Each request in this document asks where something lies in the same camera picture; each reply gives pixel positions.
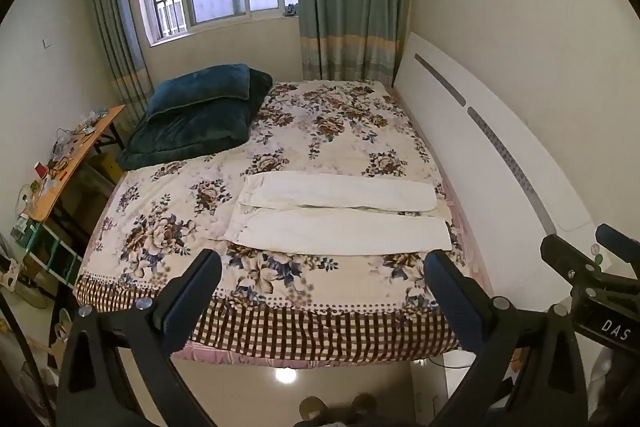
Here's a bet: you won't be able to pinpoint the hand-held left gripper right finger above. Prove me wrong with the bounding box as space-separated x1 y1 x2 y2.
422 249 596 427

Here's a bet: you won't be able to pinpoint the dark teal pillow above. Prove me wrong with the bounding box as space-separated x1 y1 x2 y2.
145 63 251 118

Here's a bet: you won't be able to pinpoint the wooden desk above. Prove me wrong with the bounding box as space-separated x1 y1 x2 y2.
15 104 126 228

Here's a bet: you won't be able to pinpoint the floral bed sheet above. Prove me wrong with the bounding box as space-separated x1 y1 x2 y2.
72 79 473 364

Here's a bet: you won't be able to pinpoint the white cabinet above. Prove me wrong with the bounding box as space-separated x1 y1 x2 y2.
410 351 482 414

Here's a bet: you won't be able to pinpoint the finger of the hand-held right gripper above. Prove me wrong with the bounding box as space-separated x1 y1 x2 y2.
540 234 608 288
595 223 640 260

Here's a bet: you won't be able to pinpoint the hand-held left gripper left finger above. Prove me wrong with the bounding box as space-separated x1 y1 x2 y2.
54 248 223 427

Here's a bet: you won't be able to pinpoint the person's shoe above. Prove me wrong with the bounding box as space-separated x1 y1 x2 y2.
299 396 327 424
350 394 379 422

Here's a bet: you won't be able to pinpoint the white pants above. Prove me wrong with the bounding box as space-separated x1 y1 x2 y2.
223 171 453 256

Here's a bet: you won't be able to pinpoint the white headboard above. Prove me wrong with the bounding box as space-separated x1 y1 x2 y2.
391 32 613 268

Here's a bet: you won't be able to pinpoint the yellow box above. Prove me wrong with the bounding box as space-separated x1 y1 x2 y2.
94 151 122 184

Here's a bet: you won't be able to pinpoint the pink mattress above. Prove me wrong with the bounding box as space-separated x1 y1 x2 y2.
170 339 461 366

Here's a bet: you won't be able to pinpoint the narrow green striped curtain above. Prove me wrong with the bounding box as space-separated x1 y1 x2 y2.
82 0 156 128

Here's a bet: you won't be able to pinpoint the green storage rack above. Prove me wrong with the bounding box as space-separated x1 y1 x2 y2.
10 213 84 290

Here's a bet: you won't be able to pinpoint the dark teal quilt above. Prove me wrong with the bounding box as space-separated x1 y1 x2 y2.
116 68 274 171

